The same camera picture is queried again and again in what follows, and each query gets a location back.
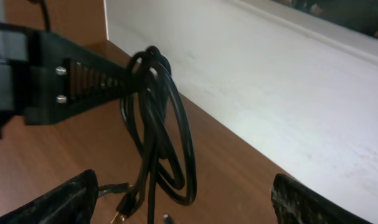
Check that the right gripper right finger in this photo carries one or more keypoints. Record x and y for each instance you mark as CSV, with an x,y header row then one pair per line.
x,y
294,203

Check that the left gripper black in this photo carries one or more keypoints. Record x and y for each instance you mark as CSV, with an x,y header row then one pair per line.
x,y
47,78

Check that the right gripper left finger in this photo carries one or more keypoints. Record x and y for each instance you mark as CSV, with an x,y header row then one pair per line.
x,y
72,202

